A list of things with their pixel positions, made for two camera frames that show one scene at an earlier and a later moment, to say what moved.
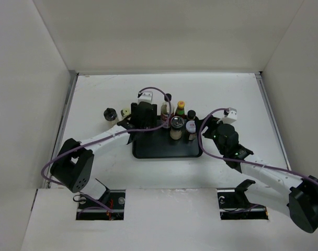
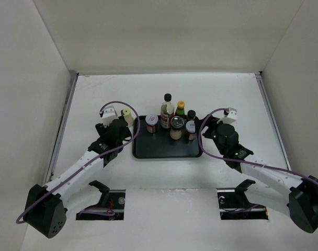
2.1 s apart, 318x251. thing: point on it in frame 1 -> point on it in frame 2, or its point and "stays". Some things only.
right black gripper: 211,122 stays
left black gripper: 151,120 -> 102,130
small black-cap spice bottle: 191,114 stays
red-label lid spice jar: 191,128 stays
